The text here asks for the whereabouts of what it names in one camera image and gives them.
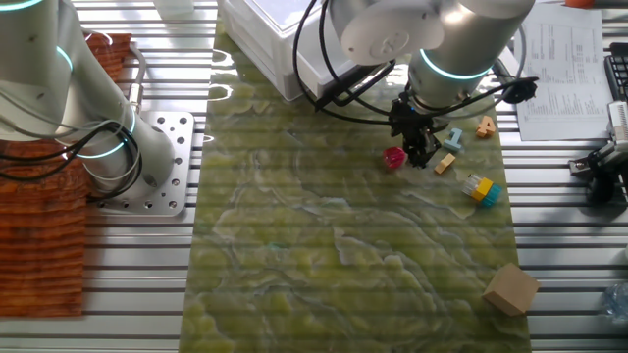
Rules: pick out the orange number four block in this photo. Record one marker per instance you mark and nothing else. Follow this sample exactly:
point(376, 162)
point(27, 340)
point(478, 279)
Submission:
point(486, 127)

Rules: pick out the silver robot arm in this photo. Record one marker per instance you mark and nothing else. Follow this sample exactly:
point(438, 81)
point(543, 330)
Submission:
point(44, 83)

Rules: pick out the small tan wooden block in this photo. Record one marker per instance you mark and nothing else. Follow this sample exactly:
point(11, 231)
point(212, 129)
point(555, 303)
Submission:
point(444, 164)

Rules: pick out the printed paper sheet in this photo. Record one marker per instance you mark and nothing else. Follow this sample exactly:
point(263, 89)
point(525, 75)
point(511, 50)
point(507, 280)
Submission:
point(564, 83)

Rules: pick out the pink translucent toy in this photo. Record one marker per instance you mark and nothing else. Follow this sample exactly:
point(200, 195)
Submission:
point(395, 158)

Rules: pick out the black tool at right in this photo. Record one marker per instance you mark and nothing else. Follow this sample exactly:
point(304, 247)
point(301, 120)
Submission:
point(606, 162)

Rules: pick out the black keyboard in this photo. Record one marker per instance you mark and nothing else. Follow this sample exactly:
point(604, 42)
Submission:
point(619, 73)

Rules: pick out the brown wood grain mat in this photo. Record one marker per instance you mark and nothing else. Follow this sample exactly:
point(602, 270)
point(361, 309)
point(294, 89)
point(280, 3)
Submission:
point(39, 235)

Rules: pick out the orange round object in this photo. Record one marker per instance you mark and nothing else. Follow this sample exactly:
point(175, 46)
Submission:
point(579, 2)

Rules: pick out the large wooden cube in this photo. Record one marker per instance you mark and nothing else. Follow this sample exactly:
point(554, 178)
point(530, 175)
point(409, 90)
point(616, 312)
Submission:
point(510, 289)

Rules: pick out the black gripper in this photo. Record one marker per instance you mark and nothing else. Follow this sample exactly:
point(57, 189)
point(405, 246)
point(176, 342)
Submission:
point(414, 120)

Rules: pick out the blue number one block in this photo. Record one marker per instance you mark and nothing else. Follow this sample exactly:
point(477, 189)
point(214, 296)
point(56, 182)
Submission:
point(454, 141)

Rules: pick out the green marble pattern mat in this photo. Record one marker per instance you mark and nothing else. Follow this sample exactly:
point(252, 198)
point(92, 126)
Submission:
point(319, 235)

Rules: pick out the clear yellow teal toy bricks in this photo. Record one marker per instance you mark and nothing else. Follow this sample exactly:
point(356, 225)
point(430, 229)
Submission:
point(482, 189)

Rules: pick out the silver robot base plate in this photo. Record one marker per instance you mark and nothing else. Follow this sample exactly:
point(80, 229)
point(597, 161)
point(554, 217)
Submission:
point(172, 147)

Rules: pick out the white plastic drawer cabinet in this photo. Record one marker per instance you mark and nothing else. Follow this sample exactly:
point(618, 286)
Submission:
point(255, 44)

